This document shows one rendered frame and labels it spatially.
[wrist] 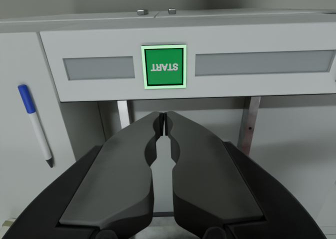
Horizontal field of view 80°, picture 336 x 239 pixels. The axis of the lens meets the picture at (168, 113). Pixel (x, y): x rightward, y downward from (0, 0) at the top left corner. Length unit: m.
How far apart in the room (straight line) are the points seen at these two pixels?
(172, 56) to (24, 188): 0.35
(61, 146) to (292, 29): 0.36
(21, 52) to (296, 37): 0.34
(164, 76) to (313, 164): 0.50
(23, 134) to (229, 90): 0.31
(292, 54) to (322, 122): 0.31
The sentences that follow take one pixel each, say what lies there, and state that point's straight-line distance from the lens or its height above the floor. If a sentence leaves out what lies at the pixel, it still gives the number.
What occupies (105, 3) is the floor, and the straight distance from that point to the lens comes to 1.26.
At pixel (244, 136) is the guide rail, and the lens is 0.48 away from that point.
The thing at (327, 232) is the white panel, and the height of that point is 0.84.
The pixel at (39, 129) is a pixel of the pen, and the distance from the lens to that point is 0.35.
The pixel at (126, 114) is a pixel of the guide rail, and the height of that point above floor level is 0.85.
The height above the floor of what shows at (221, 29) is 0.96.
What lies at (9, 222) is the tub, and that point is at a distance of 0.53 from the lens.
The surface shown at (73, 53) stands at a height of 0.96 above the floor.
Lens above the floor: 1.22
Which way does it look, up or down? 62 degrees down
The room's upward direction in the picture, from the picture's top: 178 degrees clockwise
